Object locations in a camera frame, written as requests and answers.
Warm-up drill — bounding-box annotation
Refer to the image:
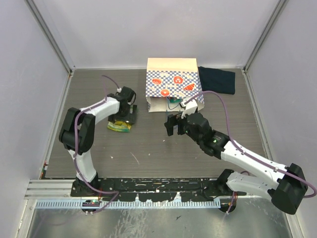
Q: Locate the green snack packet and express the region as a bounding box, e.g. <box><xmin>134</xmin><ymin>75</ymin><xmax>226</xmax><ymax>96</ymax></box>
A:
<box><xmin>167</xmin><ymin>97</ymin><xmax>182</xmax><ymax>107</ymax></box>

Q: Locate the yellow green candy bag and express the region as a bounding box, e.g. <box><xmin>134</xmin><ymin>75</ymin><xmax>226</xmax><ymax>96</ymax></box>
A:
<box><xmin>106</xmin><ymin>104</ymin><xmax>139</xmax><ymax>134</ymax></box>

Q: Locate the blue checkered paper bag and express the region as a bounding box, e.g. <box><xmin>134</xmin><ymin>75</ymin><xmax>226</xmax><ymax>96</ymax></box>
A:
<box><xmin>145</xmin><ymin>58</ymin><xmax>205</xmax><ymax>113</ymax></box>

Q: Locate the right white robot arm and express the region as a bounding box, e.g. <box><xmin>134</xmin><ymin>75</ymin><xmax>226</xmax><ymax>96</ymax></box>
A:
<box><xmin>164</xmin><ymin>113</ymin><xmax>308</xmax><ymax>215</ymax></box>

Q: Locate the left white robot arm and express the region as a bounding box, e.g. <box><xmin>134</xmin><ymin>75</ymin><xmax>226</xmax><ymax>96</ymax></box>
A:
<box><xmin>58</xmin><ymin>86</ymin><xmax>137</xmax><ymax>196</ymax></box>

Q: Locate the dark blue folded cloth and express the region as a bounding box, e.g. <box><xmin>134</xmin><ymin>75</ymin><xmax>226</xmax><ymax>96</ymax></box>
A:
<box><xmin>198</xmin><ymin>66</ymin><xmax>235</xmax><ymax>95</ymax></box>

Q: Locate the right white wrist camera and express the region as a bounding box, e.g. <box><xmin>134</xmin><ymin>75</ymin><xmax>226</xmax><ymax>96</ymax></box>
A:
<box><xmin>180</xmin><ymin>99</ymin><xmax>198</xmax><ymax>119</ymax></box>

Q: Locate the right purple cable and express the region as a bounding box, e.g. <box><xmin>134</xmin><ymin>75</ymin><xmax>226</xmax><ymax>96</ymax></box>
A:
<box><xmin>183</xmin><ymin>90</ymin><xmax>317</xmax><ymax>214</ymax></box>

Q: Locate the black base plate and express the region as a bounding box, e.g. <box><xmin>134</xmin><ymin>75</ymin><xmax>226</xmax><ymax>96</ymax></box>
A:
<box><xmin>70</xmin><ymin>177</ymin><xmax>248</xmax><ymax>203</ymax></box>

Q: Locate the slotted cable duct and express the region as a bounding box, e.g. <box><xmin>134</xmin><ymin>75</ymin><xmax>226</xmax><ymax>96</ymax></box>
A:
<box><xmin>35</xmin><ymin>198</ymin><xmax>221</xmax><ymax>209</ymax></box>

